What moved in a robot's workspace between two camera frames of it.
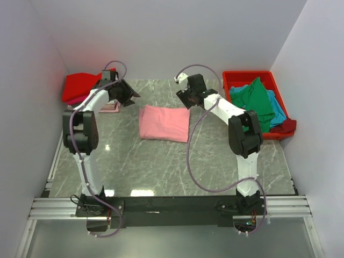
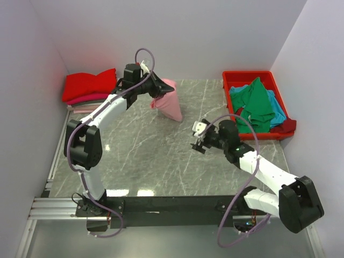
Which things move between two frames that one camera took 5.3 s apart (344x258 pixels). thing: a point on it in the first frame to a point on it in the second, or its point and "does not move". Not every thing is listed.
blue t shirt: x=280 y=116 does not move
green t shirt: x=255 y=97 does not move
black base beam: x=126 y=212 does not move
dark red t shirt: x=288 y=126 does not move
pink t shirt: x=164 y=123 to x=169 y=103
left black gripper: x=126 y=100 to x=159 y=87
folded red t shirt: x=79 y=84 does not move
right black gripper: x=183 y=97 to x=199 y=148
